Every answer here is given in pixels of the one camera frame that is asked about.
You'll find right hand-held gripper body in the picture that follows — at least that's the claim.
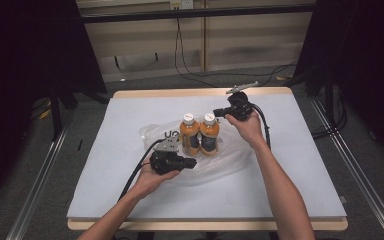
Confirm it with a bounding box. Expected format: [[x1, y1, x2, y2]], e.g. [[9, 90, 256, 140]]
[[225, 80, 259, 122]]

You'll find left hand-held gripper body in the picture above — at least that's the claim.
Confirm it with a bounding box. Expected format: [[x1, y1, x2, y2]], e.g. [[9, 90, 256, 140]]
[[149, 137, 186, 176]]

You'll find orange juice bottle white cap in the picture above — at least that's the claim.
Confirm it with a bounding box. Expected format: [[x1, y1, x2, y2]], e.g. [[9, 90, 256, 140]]
[[199, 113, 221, 157], [179, 112, 201, 157]]

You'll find clear plastic bag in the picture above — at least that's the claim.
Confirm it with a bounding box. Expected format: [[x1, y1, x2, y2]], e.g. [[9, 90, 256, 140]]
[[139, 113, 258, 188]]

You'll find person's right hand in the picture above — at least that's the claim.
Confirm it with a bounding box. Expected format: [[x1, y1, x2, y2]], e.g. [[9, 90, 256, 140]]
[[224, 110, 267, 149]]

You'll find person's left hand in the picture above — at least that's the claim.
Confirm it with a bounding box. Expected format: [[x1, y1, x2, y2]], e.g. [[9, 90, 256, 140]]
[[131, 156, 181, 201]]

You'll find white table mat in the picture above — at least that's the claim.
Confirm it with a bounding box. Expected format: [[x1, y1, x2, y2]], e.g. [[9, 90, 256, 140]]
[[67, 93, 348, 220]]

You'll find wooden table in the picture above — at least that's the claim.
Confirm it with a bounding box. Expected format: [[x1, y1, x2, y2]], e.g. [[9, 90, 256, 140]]
[[67, 87, 349, 232]]

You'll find black metal stand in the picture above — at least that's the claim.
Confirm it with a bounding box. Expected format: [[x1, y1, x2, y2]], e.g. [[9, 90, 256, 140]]
[[48, 79, 81, 141], [286, 66, 338, 134]]

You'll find black horizontal bar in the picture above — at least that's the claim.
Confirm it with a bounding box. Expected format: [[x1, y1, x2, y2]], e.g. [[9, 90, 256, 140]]
[[79, 3, 318, 24]]

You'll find black curtain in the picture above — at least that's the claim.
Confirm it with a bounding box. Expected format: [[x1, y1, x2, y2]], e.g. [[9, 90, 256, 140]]
[[293, 0, 384, 168], [0, 0, 108, 214]]

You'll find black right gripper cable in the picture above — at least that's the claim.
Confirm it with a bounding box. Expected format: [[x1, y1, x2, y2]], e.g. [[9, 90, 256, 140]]
[[251, 102, 272, 150]]

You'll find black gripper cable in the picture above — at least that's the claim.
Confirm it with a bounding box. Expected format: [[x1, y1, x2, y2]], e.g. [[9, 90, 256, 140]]
[[118, 138, 165, 202], [251, 102, 272, 150]]

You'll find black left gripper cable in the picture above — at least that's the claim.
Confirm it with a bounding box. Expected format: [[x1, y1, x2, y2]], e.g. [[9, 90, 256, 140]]
[[118, 138, 165, 202]]

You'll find black hanging cable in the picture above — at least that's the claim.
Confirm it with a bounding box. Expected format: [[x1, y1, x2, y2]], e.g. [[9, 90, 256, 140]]
[[173, 17, 214, 88]]

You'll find black floor cable bundle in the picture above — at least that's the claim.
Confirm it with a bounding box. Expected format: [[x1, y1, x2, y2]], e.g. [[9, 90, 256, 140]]
[[311, 84, 348, 139]]

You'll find wall power outlet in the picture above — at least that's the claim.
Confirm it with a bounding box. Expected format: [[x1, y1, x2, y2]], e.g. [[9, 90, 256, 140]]
[[169, 0, 194, 10]]

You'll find metal floor rail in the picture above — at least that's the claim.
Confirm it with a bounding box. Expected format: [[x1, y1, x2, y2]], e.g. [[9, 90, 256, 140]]
[[309, 96, 384, 240], [5, 109, 78, 240]]

